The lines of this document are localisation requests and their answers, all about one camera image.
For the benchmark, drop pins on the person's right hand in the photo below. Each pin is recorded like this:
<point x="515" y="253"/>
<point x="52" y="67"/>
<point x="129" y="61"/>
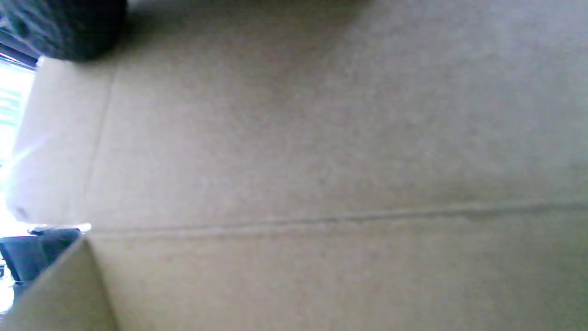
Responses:
<point x="64" y="27"/>

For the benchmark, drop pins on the brown cardboard small mailer box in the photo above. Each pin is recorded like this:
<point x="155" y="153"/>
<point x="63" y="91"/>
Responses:
<point x="321" y="138"/>

